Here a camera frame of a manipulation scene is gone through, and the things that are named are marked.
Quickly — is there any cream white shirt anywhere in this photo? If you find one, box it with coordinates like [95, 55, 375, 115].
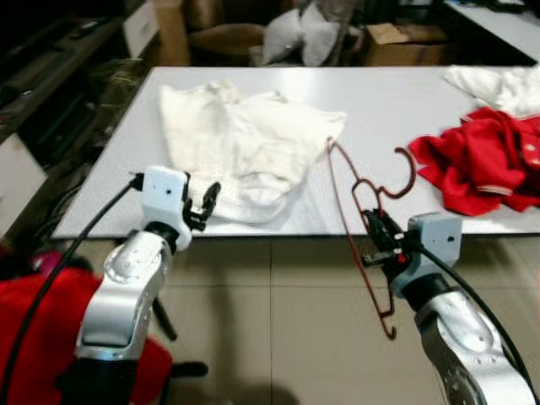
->
[159, 80, 348, 224]

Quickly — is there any red polo shirt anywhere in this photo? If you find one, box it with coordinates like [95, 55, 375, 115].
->
[409, 107, 540, 216]

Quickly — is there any tall brown cardboard box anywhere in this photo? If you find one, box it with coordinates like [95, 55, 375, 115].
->
[150, 0, 193, 67]

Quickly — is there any grey pillow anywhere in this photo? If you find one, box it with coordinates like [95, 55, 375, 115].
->
[300, 3, 343, 67]
[260, 8, 306, 67]

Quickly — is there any open brown cardboard box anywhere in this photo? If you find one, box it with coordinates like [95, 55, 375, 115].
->
[363, 24, 448, 67]

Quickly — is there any crumpled white garment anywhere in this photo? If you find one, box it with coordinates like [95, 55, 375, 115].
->
[443, 65, 540, 119]

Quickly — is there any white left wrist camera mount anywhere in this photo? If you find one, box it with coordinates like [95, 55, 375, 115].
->
[139, 165, 191, 233]

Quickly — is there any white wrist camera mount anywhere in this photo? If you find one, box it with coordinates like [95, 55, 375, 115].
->
[139, 165, 191, 233]
[390, 213, 463, 296]

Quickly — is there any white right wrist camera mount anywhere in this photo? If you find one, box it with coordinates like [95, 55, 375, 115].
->
[390, 213, 463, 296]

